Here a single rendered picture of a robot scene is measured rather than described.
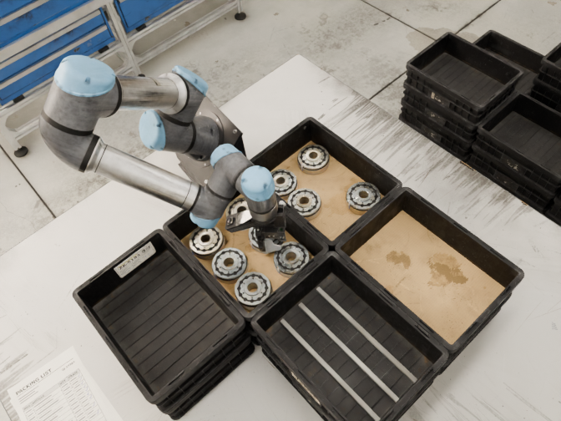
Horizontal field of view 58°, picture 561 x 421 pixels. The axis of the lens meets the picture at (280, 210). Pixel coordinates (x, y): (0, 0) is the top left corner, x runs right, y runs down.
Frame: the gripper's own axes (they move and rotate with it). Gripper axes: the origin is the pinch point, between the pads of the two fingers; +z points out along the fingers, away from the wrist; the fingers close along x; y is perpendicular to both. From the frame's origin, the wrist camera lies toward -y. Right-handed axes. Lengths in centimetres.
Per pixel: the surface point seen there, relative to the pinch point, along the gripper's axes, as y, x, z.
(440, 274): 50, -9, 1
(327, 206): 18.8, 14.0, 3.1
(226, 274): -10.2, -10.1, -1.3
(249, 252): -4.7, -1.7, 2.3
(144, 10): -84, 179, 58
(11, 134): -155, 107, 78
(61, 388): -59, -39, 13
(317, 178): 15.8, 25.0, 3.8
